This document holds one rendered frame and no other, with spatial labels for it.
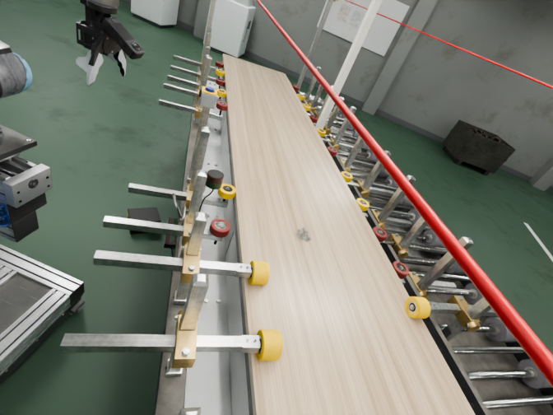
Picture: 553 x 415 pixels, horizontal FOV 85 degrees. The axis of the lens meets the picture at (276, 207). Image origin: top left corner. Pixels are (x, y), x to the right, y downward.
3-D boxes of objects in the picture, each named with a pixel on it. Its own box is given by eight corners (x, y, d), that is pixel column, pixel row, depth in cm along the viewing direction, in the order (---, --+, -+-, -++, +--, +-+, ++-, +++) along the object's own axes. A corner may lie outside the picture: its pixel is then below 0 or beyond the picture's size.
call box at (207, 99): (198, 107, 140) (202, 90, 136) (199, 101, 145) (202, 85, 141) (214, 110, 143) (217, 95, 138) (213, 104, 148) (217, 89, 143)
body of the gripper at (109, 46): (96, 43, 89) (95, -4, 82) (123, 55, 89) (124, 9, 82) (76, 45, 83) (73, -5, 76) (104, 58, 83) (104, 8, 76)
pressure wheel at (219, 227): (205, 249, 122) (211, 229, 116) (205, 235, 128) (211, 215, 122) (225, 251, 125) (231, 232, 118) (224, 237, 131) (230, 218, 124)
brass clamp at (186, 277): (178, 282, 93) (180, 272, 90) (181, 249, 103) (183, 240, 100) (198, 284, 95) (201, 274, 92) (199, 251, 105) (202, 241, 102)
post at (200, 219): (173, 310, 114) (195, 217, 86) (174, 301, 117) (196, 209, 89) (183, 310, 115) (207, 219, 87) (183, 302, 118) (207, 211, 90)
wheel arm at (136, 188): (127, 193, 132) (127, 186, 129) (129, 189, 134) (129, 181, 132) (226, 209, 146) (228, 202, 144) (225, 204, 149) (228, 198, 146)
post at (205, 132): (183, 216, 150) (202, 128, 122) (183, 211, 152) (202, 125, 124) (191, 216, 151) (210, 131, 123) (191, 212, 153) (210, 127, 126)
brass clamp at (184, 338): (169, 368, 74) (171, 359, 71) (174, 317, 84) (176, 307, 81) (194, 368, 76) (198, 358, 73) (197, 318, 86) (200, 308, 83)
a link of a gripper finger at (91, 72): (73, 78, 85) (86, 48, 85) (92, 87, 85) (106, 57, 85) (65, 73, 82) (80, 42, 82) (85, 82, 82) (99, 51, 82)
